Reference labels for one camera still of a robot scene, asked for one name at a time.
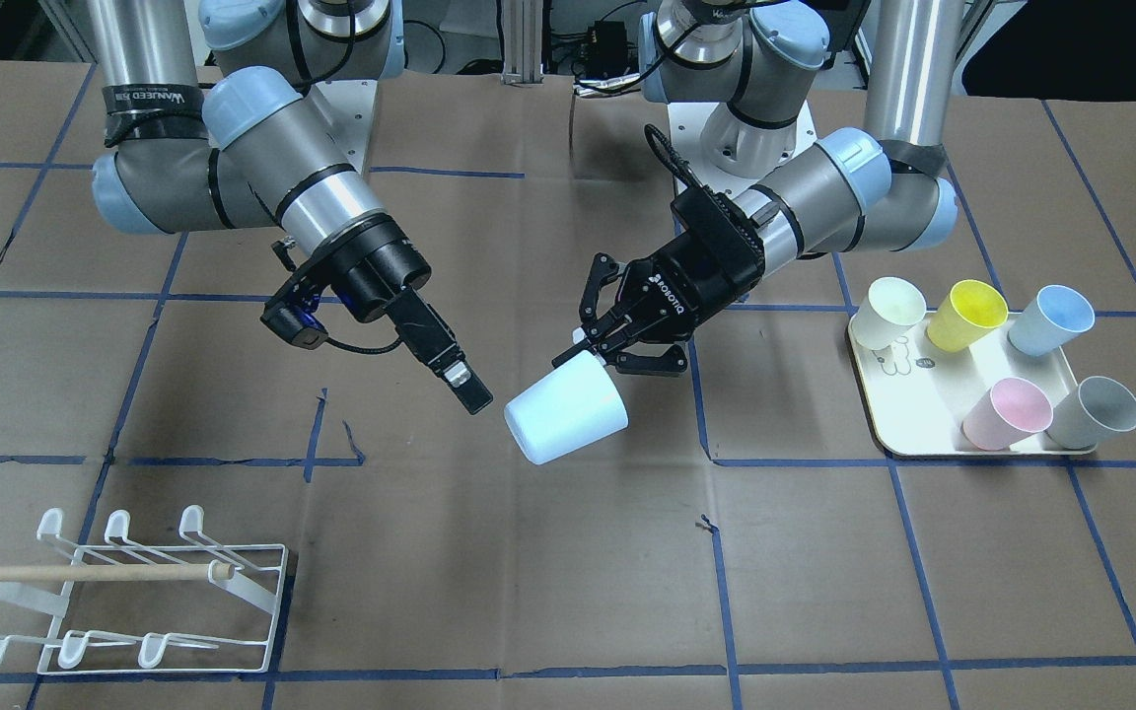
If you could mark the white plastic cup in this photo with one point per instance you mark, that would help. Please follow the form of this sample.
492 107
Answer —
892 306

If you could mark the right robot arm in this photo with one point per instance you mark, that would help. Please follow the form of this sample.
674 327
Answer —
259 150

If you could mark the grey plastic cup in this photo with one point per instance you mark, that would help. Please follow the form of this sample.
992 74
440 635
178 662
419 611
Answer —
1097 410

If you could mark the aluminium frame post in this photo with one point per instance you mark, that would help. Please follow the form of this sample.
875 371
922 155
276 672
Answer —
522 38

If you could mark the black power adapter box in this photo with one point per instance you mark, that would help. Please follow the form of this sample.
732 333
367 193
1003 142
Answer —
604 50

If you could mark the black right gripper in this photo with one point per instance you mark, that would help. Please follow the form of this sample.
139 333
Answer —
383 268

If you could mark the light blue cup back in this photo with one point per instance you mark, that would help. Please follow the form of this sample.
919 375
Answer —
1055 316

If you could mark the pink plastic cup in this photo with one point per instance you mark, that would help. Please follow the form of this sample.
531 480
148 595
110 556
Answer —
1013 409

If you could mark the yellow plastic cup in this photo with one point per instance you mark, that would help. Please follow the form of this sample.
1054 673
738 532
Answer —
970 311

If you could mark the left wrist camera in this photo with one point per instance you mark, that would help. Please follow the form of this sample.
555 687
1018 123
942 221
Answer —
726 232

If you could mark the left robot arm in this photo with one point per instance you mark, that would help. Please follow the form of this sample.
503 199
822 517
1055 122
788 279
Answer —
758 202

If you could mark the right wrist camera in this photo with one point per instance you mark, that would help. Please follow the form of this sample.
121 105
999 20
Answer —
290 313

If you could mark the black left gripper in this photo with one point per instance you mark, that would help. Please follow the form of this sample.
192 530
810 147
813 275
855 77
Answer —
678 293

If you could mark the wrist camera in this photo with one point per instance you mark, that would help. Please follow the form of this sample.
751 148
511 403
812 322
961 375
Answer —
290 313
726 232

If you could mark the white wire cup rack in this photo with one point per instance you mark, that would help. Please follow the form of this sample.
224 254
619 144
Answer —
121 607

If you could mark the cream serving tray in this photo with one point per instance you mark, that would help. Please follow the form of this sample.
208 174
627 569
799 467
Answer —
917 395

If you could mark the light blue plastic cup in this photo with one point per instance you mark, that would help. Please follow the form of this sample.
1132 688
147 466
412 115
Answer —
570 408

